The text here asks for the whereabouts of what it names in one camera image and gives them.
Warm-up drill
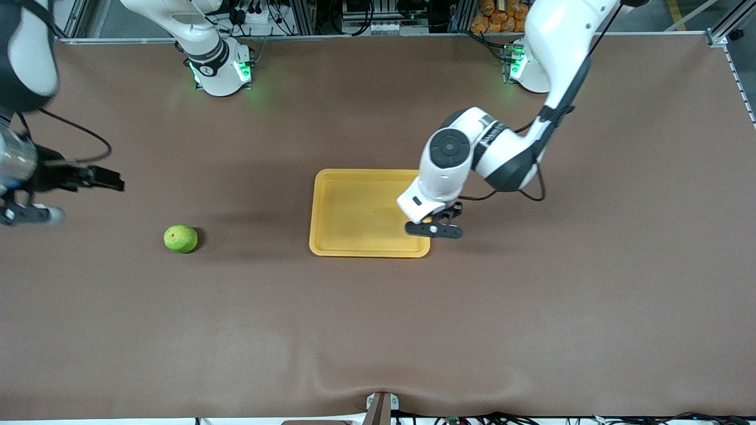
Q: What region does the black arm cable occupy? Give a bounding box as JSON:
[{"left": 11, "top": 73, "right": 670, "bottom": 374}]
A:
[
  {"left": 460, "top": 105, "right": 547, "bottom": 203},
  {"left": 17, "top": 108, "right": 113, "bottom": 167}
]

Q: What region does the aluminium frame post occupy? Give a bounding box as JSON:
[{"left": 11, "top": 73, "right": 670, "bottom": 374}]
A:
[{"left": 706, "top": 0, "right": 756, "bottom": 48}]

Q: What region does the pile of orange items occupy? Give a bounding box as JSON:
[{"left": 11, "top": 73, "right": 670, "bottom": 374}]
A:
[{"left": 471, "top": 0, "right": 529, "bottom": 34}]

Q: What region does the aluminium table edge rail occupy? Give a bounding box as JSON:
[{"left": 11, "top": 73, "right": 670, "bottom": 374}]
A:
[{"left": 59, "top": 31, "right": 709, "bottom": 45}]

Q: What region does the yellow plastic tray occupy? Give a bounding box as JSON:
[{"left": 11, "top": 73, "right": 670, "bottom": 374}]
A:
[{"left": 309, "top": 169, "right": 431, "bottom": 259}]

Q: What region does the white power strip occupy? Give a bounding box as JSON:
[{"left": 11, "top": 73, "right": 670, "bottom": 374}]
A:
[{"left": 233, "top": 5, "right": 291, "bottom": 37}]

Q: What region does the green apple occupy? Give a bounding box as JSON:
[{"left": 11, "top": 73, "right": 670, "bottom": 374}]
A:
[{"left": 164, "top": 224, "right": 199, "bottom": 254}]

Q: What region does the brown table mat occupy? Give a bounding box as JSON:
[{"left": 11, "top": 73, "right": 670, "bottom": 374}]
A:
[{"left": 0, "top": 32, "right": 756, "bottom": 421}]

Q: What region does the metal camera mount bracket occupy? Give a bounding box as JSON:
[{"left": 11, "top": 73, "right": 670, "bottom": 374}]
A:
[{"left": 365, "top": 391, "right": 400, "bottom": 425}]

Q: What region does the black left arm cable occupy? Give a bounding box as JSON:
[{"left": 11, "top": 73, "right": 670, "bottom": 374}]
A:
[{"left": 460, "top": 105, "right": 547, "bottom": 203}]

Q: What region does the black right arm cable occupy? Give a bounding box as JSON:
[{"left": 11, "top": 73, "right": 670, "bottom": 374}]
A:
[{"left": 17, "top": 108, "right": 113, "bottom": 167}]

